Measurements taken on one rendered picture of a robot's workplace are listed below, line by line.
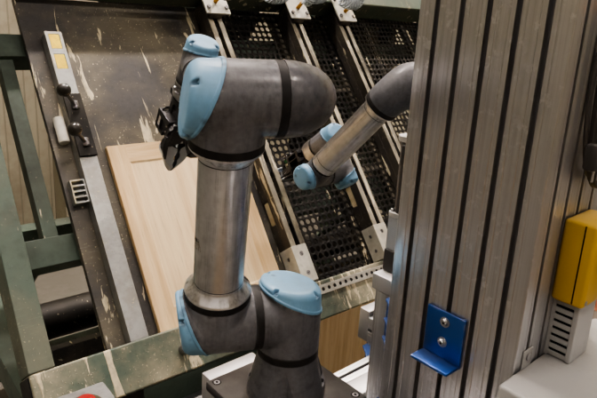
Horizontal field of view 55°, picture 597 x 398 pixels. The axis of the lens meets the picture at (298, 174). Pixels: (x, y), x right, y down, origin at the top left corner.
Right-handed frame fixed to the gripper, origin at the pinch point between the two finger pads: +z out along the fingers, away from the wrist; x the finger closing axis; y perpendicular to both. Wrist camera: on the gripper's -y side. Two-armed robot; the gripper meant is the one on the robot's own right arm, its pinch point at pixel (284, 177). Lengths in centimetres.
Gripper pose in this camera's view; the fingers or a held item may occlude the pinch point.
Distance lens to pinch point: 199.7
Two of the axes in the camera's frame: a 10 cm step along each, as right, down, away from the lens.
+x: 3.4, 9.1, -2.4
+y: -7.8, 1.3, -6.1
